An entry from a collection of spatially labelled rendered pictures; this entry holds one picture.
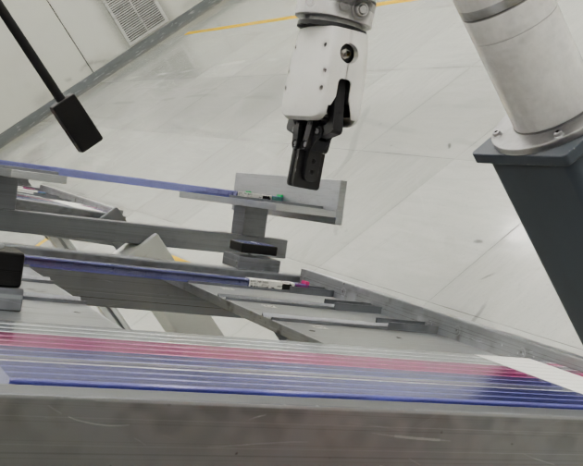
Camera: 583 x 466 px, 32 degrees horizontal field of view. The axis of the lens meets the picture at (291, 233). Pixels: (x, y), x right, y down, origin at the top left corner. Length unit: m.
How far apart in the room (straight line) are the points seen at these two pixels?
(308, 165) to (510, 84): 0.40
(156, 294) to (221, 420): 0.71
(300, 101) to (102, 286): 0.33
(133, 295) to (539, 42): 0.61
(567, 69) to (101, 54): 7.70
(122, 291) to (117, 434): 0.72
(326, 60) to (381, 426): 0.54
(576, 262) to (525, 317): 0.94
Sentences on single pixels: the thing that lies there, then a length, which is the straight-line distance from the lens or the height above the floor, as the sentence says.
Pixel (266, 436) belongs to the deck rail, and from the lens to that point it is 0.57.
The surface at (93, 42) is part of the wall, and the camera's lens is 8.94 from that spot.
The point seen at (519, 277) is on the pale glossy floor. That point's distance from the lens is 2.60.
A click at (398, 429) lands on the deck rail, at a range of 0.61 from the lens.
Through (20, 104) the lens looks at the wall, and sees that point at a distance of 8.78.
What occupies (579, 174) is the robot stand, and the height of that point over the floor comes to 0.66.
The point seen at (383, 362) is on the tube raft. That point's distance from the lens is 0.77.
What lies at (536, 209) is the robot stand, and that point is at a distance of 1.49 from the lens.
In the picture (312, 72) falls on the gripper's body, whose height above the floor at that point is 0.99.
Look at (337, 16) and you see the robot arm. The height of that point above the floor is 1.03.
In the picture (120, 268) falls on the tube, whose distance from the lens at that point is 1.15.
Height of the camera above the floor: 1.25
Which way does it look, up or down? 21 degrees down
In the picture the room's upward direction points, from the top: 31 degrees counter-clockwise
